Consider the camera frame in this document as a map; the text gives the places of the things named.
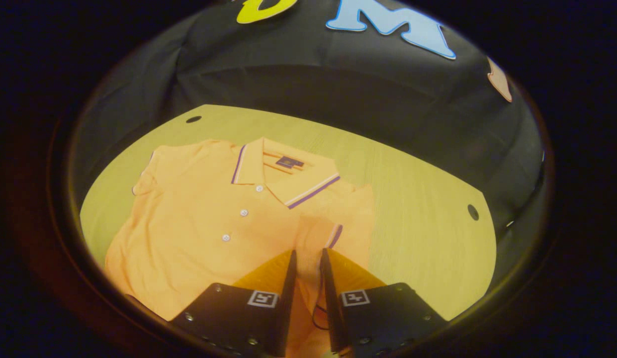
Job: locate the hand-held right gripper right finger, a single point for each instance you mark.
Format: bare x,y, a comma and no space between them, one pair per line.
330,308

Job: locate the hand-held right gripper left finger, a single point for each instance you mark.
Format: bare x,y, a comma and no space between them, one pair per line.
287,308

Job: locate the orange T-shirt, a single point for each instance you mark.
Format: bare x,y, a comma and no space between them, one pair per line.
204,238

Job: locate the black backdrop cloth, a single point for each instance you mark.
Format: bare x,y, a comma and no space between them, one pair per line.
288,84

